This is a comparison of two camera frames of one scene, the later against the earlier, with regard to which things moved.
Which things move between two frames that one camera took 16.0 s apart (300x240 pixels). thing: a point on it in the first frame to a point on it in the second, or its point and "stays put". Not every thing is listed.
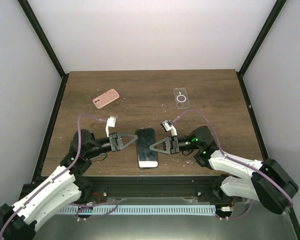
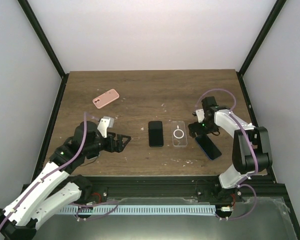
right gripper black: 170,144 to 198,131
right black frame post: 273,15 stays put
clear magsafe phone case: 181,98 to 179,134
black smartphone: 147,158 to 155,134
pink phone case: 106,98 stays put
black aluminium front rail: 99,188 stays put
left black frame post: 46,43 stays put
